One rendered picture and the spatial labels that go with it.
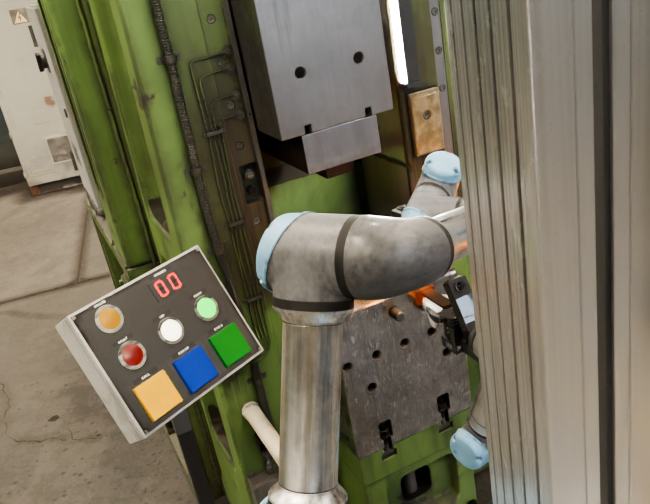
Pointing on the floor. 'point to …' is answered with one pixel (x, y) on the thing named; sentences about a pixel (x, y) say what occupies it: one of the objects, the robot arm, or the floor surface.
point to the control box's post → (192, 458)
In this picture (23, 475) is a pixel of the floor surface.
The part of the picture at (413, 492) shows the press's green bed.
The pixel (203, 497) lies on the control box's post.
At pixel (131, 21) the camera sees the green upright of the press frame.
